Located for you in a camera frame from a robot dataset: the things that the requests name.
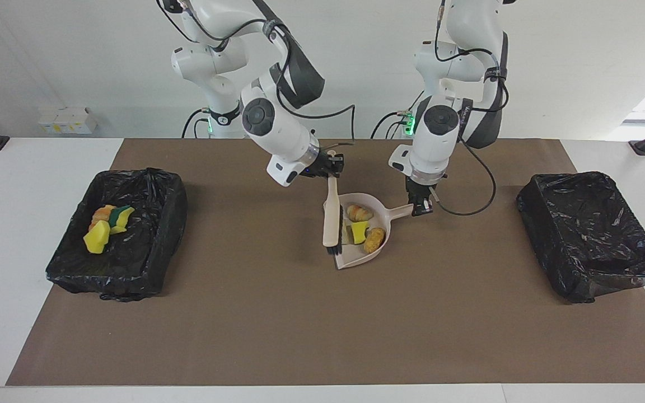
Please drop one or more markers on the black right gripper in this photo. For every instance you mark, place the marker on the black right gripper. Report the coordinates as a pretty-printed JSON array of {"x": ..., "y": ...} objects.
[{"x": 314, "y": 169}]

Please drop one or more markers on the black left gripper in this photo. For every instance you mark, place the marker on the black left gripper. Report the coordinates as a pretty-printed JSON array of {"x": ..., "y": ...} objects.
[{"x": 419, "y": 188}]

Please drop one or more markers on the beige plastic dustpan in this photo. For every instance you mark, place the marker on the beige plastic dustpan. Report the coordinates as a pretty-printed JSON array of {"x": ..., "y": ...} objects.
[{"x": 378, "y": 210}]

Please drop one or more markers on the beige hand brush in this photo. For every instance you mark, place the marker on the beige hand brush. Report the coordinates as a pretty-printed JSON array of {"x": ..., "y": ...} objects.
[{"x": 331, "y": 218}]

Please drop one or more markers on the striped croissant piece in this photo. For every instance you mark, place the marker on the striped croissant piece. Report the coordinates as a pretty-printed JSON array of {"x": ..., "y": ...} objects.
[
  {"x": 100, "y": 215},
  {"x": 359, "y": 212}
]

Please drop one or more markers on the brown round bun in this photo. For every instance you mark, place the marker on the brown round bun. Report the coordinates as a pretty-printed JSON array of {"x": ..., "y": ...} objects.
[{"x": 374, "y": 240}]

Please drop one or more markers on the yellow sponge piece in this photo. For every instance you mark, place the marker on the yellow sponge piece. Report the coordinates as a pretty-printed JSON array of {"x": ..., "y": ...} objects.
[
  {"x": 360, "y": 232},
  {"x": 97, "y": 238},
  {"x": 121, "y": 217}
]

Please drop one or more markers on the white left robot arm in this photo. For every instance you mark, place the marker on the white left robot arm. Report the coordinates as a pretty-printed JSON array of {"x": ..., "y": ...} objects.
[{"x": 437, "y": 140}]

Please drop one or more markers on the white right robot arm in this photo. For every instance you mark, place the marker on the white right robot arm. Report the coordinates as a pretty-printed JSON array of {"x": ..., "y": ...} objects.
[{"x": 277, "y": 129}]

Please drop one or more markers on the black bag lined bin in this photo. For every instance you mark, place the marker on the black bag lined bin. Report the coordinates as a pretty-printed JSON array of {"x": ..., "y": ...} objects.
[
  {"x": 149, "y": 246},
  {"x": 591, "y": 235}
]

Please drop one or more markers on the brown table mat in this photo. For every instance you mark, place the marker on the brown table mat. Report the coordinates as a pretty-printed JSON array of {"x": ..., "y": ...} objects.
[{"x": 322, "y": 336}]

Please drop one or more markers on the white wall boxes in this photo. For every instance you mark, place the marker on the white wall boxes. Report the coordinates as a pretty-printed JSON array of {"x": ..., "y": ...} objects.
[{"x": 68, "y": 120}]

